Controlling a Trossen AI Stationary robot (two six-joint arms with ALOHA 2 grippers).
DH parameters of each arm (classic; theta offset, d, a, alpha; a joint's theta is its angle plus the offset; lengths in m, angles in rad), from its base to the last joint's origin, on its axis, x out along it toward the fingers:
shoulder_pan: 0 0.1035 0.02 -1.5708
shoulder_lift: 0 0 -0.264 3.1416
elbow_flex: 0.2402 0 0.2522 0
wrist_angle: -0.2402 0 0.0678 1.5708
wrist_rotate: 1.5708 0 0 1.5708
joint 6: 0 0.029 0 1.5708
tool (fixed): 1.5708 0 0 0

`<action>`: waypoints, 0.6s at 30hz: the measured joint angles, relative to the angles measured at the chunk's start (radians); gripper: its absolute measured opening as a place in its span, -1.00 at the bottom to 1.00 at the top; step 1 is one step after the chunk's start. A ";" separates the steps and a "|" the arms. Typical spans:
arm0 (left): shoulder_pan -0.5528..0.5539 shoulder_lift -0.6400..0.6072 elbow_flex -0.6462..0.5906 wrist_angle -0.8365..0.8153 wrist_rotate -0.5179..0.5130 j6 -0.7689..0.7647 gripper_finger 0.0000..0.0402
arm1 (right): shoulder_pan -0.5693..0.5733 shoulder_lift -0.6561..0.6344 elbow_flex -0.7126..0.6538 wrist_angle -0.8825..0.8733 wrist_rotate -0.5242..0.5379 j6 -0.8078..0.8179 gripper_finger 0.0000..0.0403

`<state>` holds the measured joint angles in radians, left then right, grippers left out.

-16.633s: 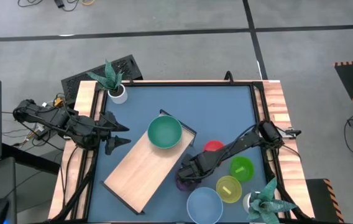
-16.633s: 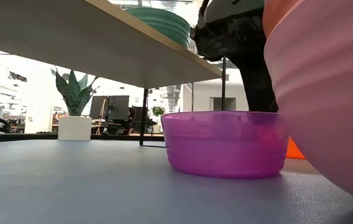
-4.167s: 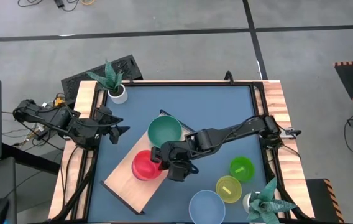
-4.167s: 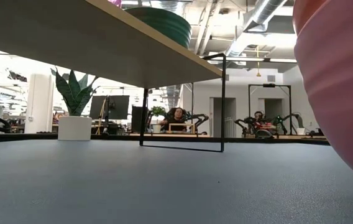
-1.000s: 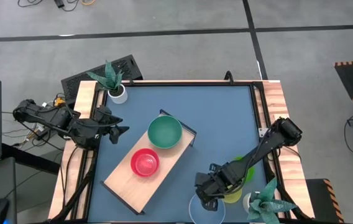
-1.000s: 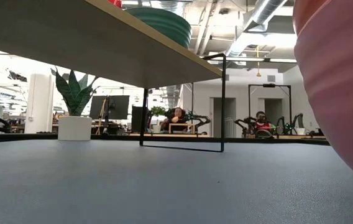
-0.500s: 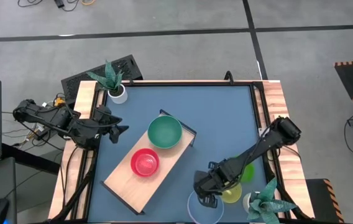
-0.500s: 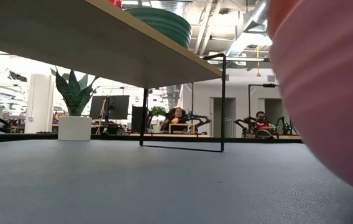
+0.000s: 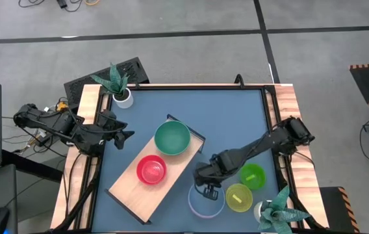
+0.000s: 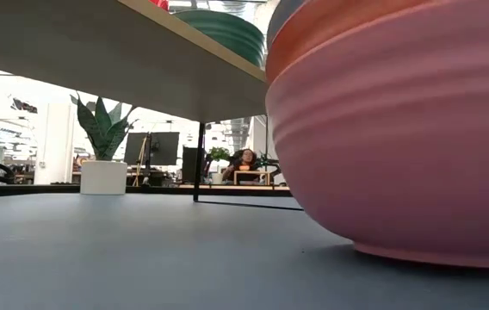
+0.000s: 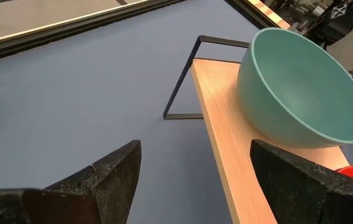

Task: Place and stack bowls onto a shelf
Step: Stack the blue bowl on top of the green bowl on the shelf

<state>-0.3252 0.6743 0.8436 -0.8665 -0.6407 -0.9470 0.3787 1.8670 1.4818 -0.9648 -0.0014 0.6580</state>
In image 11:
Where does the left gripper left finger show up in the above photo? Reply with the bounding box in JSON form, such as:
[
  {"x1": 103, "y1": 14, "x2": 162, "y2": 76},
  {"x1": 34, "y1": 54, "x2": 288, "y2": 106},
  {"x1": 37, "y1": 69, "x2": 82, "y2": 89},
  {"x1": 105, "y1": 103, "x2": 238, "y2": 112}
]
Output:
[{"x1": 0, "y1": 139, "x2": 142, "y2": 224}]

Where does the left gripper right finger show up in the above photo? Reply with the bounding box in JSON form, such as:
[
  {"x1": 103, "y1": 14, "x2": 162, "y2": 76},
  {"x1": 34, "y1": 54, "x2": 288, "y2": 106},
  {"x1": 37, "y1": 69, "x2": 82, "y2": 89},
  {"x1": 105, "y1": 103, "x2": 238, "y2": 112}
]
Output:
[{"x1": 250, "y1": 139, "x2": 353, "y2": 224}]

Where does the teal bowl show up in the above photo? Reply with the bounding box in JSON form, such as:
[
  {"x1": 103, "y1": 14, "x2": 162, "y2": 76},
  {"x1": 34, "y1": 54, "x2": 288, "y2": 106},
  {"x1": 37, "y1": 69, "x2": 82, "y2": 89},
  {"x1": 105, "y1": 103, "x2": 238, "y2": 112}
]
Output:
[{"x1": 236, "y1": 27, "x2": 353, "y2": 149}]

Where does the wooden shelf with black brackets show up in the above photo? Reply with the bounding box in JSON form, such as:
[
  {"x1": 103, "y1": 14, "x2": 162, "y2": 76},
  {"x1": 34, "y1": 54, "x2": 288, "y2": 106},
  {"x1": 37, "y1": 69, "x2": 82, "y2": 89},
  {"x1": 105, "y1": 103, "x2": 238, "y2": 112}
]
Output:
[{"x1": 163, "y1": 35, "x2": 351, "y2": 224}]

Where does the wooden table border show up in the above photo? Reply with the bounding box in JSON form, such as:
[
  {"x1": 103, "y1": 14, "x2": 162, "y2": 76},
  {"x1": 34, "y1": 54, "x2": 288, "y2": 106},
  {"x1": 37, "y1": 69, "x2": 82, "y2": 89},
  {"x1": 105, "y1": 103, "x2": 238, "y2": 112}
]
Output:
[{"x1": 0, "y1": 0, "x2": 291, "y2": 46}]

